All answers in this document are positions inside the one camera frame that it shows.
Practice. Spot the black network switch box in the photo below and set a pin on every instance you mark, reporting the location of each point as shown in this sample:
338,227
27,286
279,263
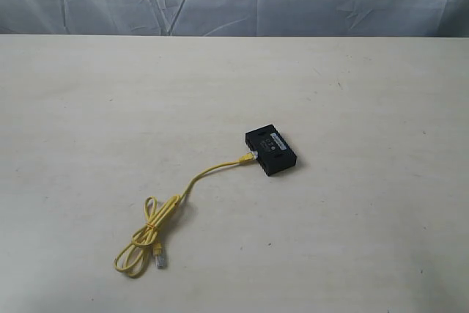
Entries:
271,150

